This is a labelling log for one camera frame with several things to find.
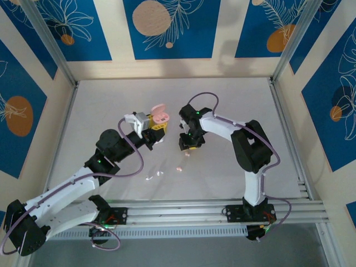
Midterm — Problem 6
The aluminium front mounting rail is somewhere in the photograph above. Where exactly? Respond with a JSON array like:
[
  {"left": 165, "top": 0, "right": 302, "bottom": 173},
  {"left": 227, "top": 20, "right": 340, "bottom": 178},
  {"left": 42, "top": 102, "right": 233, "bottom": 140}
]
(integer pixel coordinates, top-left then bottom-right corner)
[{"left": 50, "top": 197, "right": 328, "bottom": 228}]

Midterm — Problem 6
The aluminium frame post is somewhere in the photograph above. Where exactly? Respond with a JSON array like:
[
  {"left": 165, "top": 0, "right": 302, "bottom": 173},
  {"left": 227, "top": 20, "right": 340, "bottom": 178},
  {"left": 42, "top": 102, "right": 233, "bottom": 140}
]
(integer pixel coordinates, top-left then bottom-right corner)
[
  {"left": 271, "top": 0, "right": 327, "bottom": 83},
  {"left": 21, "top": 0, "right": 78, "bottom": 87}
]

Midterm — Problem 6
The aluminium table side rail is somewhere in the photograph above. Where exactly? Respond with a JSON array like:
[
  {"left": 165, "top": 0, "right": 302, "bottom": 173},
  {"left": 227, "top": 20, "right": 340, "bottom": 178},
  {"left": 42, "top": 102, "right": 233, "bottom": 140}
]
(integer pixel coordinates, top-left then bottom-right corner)
[
  {"left": 268, "top": 77, "right": 317, "bottom": 201},
  {"left": 46, "top": 82, "right": 80, "bottom": 192}
]

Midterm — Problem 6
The grey slotted cable duct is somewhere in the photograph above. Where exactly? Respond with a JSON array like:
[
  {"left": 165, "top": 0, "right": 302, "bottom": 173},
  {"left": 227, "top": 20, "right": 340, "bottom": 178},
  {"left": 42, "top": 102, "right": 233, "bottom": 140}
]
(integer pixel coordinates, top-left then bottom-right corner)
[{"left": 51, "top": 225, "right": 249, "bottom": 241}]

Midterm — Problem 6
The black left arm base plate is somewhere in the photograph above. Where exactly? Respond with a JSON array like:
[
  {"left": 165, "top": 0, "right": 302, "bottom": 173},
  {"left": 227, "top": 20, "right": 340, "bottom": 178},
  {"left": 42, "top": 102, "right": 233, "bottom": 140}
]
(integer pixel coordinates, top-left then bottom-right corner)
[{"left": 88, "top": 207, "right": 128, "bottom": 226}]

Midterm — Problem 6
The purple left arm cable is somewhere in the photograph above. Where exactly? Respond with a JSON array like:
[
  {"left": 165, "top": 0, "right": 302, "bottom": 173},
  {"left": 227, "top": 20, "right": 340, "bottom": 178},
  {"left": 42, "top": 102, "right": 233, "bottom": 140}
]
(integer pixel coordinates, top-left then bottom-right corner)
[{"left": 0, "top": 116, "right": 145, "bottom": 256}]

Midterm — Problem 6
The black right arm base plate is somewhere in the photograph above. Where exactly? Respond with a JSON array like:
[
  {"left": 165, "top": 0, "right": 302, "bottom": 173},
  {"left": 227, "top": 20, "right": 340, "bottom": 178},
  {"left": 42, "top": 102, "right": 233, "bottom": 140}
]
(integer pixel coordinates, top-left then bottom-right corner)
[{"left": 225, "top": 204, "right": 276, "bottom": 224}]

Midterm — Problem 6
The pink earbud charging case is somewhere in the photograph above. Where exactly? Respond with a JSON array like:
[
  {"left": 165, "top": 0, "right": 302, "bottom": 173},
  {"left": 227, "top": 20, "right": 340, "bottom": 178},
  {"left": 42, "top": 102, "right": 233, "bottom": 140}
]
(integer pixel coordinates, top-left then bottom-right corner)
[{"left": 150, "top": 103, "right": 171, "bottom": 125}]

